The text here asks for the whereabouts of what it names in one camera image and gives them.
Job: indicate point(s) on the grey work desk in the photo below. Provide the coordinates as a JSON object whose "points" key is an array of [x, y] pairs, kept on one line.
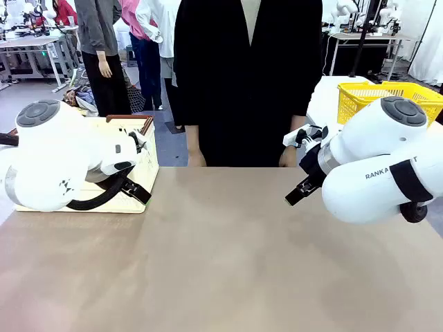
{"points": [[27, 42]]}

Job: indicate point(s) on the person in red top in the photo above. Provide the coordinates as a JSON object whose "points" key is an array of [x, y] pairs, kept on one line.
{"points": [[65, 14]]}

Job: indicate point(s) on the yellow plastic shopping basket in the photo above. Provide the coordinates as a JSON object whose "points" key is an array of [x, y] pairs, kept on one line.
{"points": [[353, 103]]}

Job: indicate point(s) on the person's left hand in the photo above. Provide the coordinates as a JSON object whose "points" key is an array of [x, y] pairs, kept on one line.
{"points": [[289, 158]]}

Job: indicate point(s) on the person's left forearm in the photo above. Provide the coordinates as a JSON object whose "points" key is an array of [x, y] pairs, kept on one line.
{"points": [[298, 122]]}

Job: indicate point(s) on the person's right forearm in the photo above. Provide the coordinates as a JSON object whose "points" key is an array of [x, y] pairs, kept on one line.
{"points": [[194, 138]]}

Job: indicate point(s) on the mannequin with pink shirt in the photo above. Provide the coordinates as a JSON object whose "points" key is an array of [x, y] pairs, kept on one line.
{"points": [[129, 17]]}

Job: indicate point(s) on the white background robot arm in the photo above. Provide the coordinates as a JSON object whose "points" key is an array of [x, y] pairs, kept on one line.
{"points": [[341, 12], [389, 17]]}

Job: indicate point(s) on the pile of clothes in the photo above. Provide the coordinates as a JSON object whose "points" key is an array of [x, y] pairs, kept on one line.
{"points": [[78, 97]]}

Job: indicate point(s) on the mannequin with white shirt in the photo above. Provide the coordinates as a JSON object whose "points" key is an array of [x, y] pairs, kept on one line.
{"points": [[152, 20]]}

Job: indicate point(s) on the grey stool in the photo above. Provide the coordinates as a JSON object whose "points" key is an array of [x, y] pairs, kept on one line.
{"points": [[131, 55]]}

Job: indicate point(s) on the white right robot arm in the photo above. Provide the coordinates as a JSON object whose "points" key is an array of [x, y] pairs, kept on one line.
{"points": [[363, 193]]}

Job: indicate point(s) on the black stand pole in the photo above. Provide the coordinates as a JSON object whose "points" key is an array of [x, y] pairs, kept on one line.
{"points": [[361, 41]]}

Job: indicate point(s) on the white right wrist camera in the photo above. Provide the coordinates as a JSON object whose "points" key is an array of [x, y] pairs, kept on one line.
{"points": [[292, 138]]}

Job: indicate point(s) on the background robot rig on desk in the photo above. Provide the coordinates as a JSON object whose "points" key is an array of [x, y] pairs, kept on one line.
{"points": [[34, 24]]}

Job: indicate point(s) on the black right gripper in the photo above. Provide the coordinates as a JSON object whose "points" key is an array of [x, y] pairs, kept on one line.
{"points": [[313, 162]]}

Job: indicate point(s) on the mannequin with grey top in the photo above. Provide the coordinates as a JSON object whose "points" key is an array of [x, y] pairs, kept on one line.
{"points": [[93, 27]]}

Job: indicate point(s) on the white curtain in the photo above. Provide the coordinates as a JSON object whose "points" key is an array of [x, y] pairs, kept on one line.
{"points": [[429, 41]]}

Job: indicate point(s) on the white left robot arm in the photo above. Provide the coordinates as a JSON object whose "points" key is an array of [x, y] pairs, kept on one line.
{"points": [[52, 155]]}

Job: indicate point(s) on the person's right hand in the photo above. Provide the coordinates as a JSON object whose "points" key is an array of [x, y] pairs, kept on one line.
{"points": [[197, 159]]}

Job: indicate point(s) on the brown top background table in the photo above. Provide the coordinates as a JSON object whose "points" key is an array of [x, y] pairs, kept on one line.
{"points": [[373, 37]]}

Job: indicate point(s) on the black mesh bag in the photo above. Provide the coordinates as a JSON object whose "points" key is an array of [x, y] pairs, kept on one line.
{"points": [[136, 98]]}

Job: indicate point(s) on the person in black coat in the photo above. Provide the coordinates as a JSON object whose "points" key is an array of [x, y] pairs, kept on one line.
{"points": [[242, 103]]}

